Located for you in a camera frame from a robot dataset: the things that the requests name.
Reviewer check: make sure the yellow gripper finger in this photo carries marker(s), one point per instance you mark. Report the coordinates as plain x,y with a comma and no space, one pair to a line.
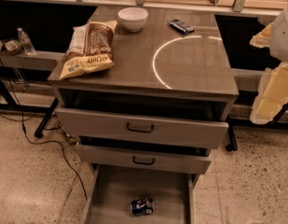
262,39
272,94

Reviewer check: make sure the blue pepsi can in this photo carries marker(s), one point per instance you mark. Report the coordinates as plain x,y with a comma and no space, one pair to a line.
142,206

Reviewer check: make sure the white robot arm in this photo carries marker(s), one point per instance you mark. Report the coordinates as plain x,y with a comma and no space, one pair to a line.
279,37

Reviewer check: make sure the top grey drawer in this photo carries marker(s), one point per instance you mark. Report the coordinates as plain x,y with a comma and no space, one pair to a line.
154,130

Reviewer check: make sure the grey drawer cabinet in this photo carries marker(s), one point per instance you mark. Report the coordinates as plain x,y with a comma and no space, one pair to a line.
158,72

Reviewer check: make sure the middle grey drawer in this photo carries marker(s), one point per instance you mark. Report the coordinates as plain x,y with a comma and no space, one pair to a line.
143,160

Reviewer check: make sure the bottom open grey drawer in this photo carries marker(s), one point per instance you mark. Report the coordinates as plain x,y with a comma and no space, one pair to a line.
114,188

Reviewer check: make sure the right grey bench shelf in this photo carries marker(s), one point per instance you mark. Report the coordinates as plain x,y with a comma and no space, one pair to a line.
247,80

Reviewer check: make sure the grey bench shelf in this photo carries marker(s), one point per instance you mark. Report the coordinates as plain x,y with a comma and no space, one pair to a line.
42,60
247,80

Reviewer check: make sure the white ceramic bowl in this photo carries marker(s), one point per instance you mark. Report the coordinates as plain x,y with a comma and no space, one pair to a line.
133,19

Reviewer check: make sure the yellow brown chip bag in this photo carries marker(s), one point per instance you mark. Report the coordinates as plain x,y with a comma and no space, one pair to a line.
90,49

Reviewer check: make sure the left grey bench shelf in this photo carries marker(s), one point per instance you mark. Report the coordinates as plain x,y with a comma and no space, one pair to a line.
42,60

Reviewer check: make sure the clear plastic water bottle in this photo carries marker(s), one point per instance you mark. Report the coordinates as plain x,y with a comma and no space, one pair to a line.
26,42

